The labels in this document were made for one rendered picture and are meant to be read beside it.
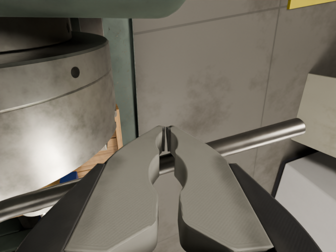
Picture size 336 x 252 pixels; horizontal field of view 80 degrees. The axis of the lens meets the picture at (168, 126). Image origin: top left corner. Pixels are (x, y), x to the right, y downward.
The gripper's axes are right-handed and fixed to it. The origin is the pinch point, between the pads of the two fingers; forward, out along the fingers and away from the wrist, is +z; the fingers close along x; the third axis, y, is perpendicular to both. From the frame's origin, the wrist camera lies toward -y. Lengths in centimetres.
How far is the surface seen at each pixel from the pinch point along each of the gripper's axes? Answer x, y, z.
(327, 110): 165, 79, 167
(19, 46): -13.8, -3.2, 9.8
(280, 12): 93, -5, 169
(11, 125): -12.7, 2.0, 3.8
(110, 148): -16, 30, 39
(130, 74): -14, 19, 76
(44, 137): -11.3, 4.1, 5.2
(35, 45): -13.0, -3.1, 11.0
